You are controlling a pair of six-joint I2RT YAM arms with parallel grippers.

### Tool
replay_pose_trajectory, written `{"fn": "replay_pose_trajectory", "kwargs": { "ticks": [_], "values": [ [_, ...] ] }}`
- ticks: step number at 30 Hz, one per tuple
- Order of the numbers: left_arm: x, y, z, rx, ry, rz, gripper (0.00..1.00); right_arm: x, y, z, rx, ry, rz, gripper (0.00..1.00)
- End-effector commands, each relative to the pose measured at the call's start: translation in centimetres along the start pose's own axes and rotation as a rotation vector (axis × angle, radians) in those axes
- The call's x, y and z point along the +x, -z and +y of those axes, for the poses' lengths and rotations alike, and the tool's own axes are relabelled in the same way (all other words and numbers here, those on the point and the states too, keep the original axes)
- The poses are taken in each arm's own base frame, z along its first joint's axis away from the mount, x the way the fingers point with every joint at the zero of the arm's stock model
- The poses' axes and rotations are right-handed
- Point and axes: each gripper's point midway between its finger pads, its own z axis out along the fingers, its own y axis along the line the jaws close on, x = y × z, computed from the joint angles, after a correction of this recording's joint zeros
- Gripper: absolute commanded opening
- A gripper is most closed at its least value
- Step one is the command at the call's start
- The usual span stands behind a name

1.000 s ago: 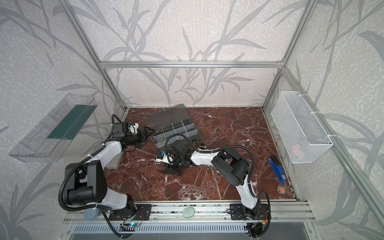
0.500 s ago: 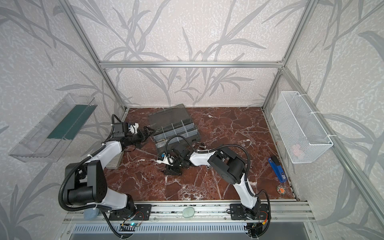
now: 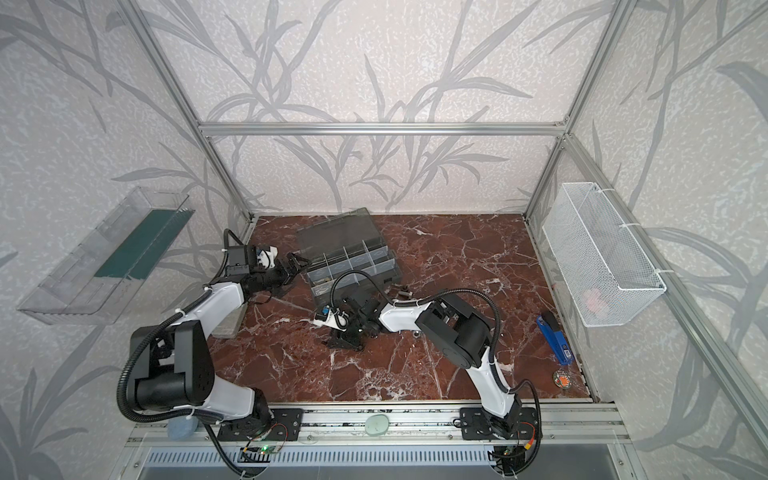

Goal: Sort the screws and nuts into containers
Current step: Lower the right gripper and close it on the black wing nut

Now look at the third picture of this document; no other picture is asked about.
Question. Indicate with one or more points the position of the blue stapler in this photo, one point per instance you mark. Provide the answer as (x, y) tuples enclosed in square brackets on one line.
[(552, 331)]

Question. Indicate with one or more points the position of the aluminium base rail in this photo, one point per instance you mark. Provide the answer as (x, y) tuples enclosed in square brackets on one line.
[(421, 423)]

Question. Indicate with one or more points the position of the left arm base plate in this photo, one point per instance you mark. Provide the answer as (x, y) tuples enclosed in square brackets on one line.
[(285, 425)]

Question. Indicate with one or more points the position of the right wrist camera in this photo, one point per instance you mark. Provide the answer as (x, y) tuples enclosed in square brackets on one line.
[(331, 318)]

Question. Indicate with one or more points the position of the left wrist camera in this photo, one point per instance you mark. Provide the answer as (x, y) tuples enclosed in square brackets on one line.
[(249, 259)]

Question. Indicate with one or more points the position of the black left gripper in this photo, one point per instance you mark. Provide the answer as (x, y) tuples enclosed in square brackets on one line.
[(283, 267)]

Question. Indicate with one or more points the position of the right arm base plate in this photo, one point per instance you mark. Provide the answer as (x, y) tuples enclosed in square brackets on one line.
[(477, 424)]

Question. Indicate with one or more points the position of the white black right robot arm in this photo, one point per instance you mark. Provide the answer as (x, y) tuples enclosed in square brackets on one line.
[(463, 336)]

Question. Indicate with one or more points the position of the clear plastic wall bin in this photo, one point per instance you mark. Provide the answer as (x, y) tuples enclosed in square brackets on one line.
[(95, 283)]

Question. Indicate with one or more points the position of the grey compartment organizer box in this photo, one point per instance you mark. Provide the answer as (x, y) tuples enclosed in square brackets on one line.
[(349, 241)]

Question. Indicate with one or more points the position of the small round orange object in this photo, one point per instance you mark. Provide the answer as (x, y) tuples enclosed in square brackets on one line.
[(562, 379)]

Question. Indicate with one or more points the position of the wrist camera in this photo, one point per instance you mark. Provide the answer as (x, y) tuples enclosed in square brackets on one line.
[(331, 318), (249, 259)]

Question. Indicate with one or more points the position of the green circuit board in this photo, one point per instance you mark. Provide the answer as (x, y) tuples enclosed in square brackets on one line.
[(259, 454)]

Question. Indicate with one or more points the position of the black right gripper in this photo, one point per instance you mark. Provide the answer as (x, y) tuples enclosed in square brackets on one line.
[(349, 327)]

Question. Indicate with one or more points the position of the white wire mesh basket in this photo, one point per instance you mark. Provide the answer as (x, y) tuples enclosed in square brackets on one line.
[(608, 275)]

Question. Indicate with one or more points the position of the aluminium horizontal frame bar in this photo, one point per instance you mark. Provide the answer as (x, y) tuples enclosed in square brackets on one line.
[(380, 129)]

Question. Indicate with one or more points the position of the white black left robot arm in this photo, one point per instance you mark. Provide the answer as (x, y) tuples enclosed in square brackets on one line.
[(170, 373)]

